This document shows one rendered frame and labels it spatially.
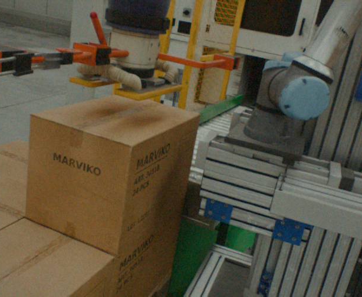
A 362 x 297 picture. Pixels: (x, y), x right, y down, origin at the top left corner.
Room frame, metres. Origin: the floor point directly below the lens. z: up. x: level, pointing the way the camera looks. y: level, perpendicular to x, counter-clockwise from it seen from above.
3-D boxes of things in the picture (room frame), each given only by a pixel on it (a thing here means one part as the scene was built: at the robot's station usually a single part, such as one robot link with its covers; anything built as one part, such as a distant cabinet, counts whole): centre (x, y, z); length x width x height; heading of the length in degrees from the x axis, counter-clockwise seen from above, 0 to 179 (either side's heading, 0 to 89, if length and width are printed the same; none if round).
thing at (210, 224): (1.90, 0.11, 0.47); 0.70 x 0.03 x 0.15; 69
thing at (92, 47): (1.32, 0.32, 1.18); 0.10 x 0.08 x 0.06; 68
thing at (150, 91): (1.52, 0.14, 1.08); 0.34 x 0.10 x 0.05; 158
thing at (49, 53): (1.12, 0.40, 1.18); 0.07 x 0.07 x 0.04; 68
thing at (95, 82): (1.59, 0.32, 1.08); 0.34 x 0.10 x 0.05; 158
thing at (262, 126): (1.25, -0.26, 1.09); 0.15 x 0.15 x 0.10
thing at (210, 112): (3.42, -0.19, 0.60); 1.60 x 0.10 x 0.09; 159
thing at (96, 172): (1.57, 0.23, 0.74); 0.60 x 0.40 x 0.40; 160
